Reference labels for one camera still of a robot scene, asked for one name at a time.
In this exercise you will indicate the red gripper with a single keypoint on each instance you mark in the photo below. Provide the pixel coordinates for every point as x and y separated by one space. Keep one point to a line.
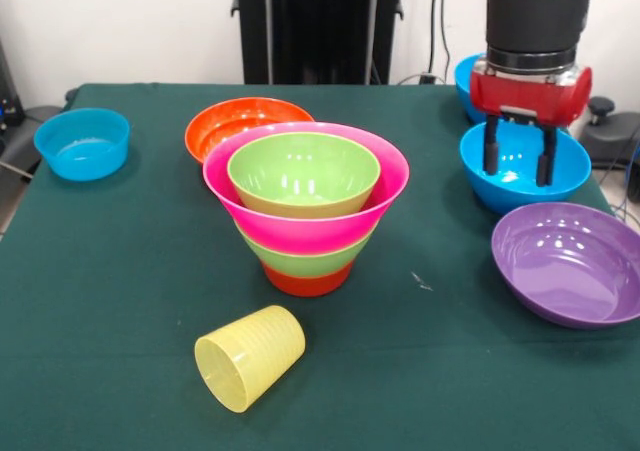
530 96

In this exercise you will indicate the green bowl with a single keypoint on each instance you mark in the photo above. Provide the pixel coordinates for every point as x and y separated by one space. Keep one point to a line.
300 171
305 263

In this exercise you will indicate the large pink bowl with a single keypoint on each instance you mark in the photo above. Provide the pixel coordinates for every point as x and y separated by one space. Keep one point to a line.
300 233

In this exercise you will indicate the small orange bowl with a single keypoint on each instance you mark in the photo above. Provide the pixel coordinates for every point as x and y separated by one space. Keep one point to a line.
307 283

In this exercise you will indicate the yellow plastic cup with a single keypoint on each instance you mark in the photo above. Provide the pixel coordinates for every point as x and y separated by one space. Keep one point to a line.
255 356

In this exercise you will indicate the large blue bowl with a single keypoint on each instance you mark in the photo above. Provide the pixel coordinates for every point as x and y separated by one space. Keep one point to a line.
515 191
462 88

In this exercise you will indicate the black stand with knob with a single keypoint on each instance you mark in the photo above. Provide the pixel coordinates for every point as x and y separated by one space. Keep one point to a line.
617 136

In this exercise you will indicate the purple bowl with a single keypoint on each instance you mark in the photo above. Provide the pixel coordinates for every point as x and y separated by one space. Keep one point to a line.
565 266

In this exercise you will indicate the large orange-red bowl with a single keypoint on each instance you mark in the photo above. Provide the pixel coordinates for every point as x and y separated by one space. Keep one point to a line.
215 126

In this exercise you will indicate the dark green tablecloth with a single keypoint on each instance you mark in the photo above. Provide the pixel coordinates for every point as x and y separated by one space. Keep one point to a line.
320 396

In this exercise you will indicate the small blue bowl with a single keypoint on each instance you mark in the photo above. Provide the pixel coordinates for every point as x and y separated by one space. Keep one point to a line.
82 156

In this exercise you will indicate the black equipment box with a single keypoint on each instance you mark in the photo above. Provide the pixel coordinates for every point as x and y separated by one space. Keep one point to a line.
7 106

